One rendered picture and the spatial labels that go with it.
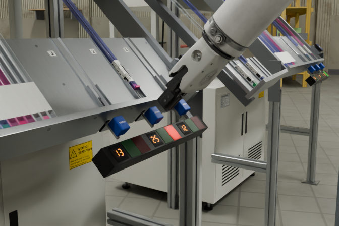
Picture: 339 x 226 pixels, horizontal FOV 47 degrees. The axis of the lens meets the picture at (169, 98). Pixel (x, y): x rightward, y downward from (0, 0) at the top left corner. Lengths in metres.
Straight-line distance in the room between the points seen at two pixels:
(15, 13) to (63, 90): 0.71
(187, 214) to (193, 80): 0.49
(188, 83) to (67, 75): 0.22
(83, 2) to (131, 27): 9.01
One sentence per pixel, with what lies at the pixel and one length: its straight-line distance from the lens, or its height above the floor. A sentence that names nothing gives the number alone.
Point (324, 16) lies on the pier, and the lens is 9.34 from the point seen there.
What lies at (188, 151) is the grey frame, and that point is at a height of 0.56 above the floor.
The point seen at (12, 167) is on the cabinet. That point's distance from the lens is 1.00.
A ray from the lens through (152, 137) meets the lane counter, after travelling 0.77.
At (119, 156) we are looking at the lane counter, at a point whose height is 0.65.
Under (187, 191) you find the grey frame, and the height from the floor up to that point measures 0.45.
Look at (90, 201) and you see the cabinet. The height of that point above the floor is 0.38.
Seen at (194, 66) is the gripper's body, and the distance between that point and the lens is 0.69.
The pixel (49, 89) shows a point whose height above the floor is 0.77.
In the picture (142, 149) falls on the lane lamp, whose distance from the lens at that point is 0.73.
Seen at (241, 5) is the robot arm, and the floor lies 0.91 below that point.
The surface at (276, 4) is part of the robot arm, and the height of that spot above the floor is 0.91.
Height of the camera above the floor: 0.86
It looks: 9 degrees down
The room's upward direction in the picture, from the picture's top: straight up
